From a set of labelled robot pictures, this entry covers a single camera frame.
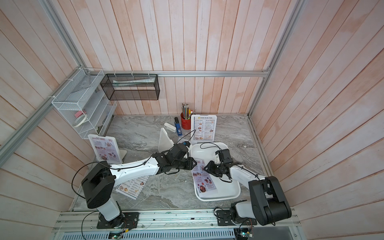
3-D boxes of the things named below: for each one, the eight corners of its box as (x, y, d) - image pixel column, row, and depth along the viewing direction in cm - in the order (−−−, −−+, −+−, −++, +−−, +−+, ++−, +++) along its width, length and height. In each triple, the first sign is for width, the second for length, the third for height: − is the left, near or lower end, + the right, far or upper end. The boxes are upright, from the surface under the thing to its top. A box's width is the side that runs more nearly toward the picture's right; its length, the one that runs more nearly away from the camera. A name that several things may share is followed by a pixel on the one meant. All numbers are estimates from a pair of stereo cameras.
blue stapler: (178, 136, 109) (178, 132, 105) (174, 122, 118) (173, 117, 114) (183, 135, 109) (182, 131, 105) (178, 121, 119) (177, 116, 114)
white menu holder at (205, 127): (190, 142, 104) (191, 125, 90) (190, 132, 110) (191, 114, 96) (214, 142, 104) (218, 125, 90) (213, 132, 110) (217, 114, 96)
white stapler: (163, 126, 115) (162, 124, 113) (166, 124, 117) (165, 121, 115) (174, 133, 111) (174, 130, 109) (177, 130, 113) (177, 127, 111)
